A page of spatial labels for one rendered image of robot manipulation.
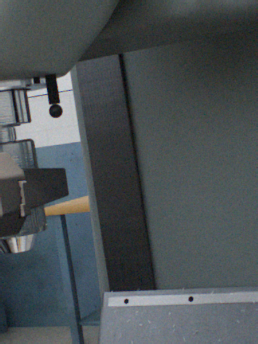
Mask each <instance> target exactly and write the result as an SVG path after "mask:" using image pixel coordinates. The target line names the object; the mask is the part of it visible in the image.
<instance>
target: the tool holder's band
mask: <svg viewBox="0 0 258 344"><path fill-rule="evenodd" d="M35 151H36V147H35V143H34V140H33V139H32V138H27V139H22V140H12V141H7V142H3V143H0V153H2V152H7V153H9V155H10V156H14V155H22V154H23V153H31V152H35Z"/></svg>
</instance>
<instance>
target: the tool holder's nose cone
mask: <svg viewBox="0 0 258 344"><path fill-rule="evenodd" d="M37 235H38V233H34V234H32V235H28V236H21V237H16V238H12V239H1V240H0V250H1V251H2V252H3V253H17V252H22V251H27V250H30V249H33V248H34V243H35V241H36V237H37Z"/></svg>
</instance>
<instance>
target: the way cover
mask: <svg viewBox="0 0 258 344"><path fill-rule="evenodd" d="M213 291H214V293H213V294H212V295H211V293H212V292H213ZM230 293H233V295H230ZM146 294H148V296H147V295H146ZM229 296H230V298H229ZM220 301H222V303H221V302H220ZM254 301H255V304H254V303H253V302H254ZM112 302H114V303H113V304H114V305H113V306H112ZM136 303H137V304H136ZM256 309H258V286H239V287H222V288H188V289H171V290H153V291H136V292H113V293H112V292H103V294H102V302H101V317H100V326H99V333H98V340H97V344H132V343H131V341H133V344H258V310H257V311H256ZM115 310H116V312H115V313H114V311H115ZM137 310H138V312H137V313H136V311H137ZM241 310H245V312H241ZM143 312H144V313H143ZM142 313H143V315H142V316H141V314H142ZM169 313H171V314H170V315H169ZM136 314H137V315H136ZM129 319H130V321H128V322H127V320H129ZM148 320H150V321H151V323H149V322H148ZM237 321H239V323H238V322H237ZM139 324H142V326H140V325H139ZM173 325H174V327H173ZM155 327H156V328H155ZM174 329H175V330H174ZM159 330H160V335H159ZM173 330H174V331H173ZM196 330H199V331H196ZM195 332H196V334H195V335H193V333H195ZM114 334H115V337H114ZM120 334H122V337H120ZM183 338H184V339H185V341H184V339H183ZM219 339H221V340H220V342H218V340H219Z"/></svg>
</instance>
